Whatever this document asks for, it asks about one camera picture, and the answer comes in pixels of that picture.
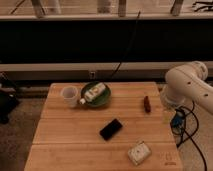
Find translucent plastic cup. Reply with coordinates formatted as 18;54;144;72
60;86;79;108

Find brown marker pen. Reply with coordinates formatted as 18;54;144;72
144;96;151;113

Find black floor cables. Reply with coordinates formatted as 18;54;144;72
170;99;208;171

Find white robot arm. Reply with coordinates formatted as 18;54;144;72
160;61;213;114

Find black eraser block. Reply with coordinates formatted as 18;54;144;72
99;119;122;140

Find black hanging cable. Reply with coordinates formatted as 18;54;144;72
103;9;142;82

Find black object at left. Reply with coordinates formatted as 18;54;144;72
0;72;20;125

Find white plastic bottle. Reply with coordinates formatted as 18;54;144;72
80;83;106;104

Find wall power outlet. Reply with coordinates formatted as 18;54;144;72
89;71;96;79

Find green bowl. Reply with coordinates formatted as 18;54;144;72
81;82;111;107

